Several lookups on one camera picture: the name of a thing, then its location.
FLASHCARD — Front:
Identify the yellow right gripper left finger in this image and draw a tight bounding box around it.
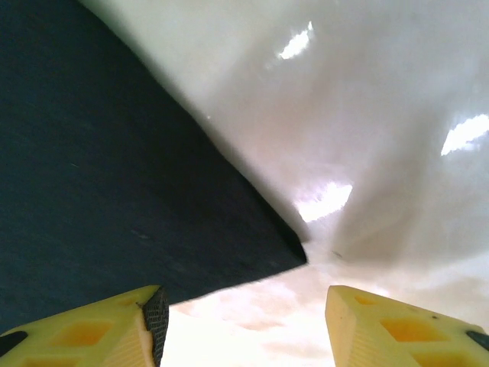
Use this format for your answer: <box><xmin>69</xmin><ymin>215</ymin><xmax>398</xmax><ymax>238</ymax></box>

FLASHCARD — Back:
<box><xmin>0</xmin><ymin>284</ymin><xmax>170</xmax><ymax>367</ymax></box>

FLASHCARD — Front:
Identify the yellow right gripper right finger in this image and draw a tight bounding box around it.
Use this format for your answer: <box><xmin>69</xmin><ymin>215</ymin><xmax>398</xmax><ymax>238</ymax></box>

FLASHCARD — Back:
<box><xmin>325</xmin><ymin>285</ymin><xmax>489</xmax><ymax>367</ymax></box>

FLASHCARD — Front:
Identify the black t-shirt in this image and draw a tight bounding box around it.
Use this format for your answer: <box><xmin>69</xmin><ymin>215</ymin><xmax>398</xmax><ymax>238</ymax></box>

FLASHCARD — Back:
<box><xmin>0</xmin><ymin>0</ymin><xmax>309</xmax><ymax>336</ymax></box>

